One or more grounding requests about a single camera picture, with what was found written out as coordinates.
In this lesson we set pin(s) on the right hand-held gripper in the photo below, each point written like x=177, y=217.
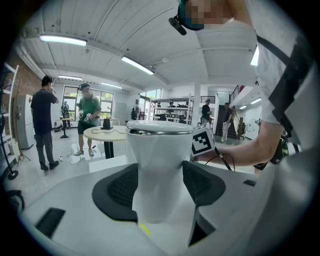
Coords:
x=202, y=140

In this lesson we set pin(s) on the person's right forearm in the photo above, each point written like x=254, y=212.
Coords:
x=245, y=152

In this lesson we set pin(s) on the black mezzanine railing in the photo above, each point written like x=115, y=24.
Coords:
x=208, y=99

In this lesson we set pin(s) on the dark staircase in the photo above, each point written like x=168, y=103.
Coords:
x=232, y=125

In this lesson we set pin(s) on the person's white shirt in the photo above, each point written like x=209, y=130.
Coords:
x=237, y=50

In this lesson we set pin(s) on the white fridge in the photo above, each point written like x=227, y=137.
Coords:
x=25, y=122

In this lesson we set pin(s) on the flat black base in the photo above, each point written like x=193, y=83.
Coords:
x=106, y=128

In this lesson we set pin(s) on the black framed window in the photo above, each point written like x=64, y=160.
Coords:
x=72, y=100

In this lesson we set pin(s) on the black device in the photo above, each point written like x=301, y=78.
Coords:
x=106, y=123

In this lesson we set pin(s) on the small pedestal table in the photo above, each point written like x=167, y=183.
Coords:
x=65, y=125

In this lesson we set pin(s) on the metal storage rack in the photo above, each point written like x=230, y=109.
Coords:
x=172, y=110

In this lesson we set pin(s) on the standing fan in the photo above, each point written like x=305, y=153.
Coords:
x=253, y=125

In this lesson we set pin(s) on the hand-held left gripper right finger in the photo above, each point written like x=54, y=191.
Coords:
x=212, y=187

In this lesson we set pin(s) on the grey metal cabinet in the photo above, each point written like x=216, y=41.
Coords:
x=120, y=112

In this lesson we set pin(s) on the ceiling tube light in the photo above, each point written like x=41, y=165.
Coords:
x=137, y=65
x=255, y=56
x=255, y=101
x=111, y=85
x=62, y=40
x=70, y=77

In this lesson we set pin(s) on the long white table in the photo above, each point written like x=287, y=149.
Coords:
x=115, y=119

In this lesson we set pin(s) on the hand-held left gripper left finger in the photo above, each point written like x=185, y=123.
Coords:
x=102, y=197

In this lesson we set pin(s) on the teal headband with camera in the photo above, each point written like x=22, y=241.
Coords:
x=182, y=20

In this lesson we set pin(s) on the round beige table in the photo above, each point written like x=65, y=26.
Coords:
x=105, y=133

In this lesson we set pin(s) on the white wall shelf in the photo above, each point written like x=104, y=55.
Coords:
x=8, y=100

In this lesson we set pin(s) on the white power strip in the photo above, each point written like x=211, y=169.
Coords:
x=61, y=158

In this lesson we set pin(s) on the white paper cup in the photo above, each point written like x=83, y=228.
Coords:
x=157, y=162

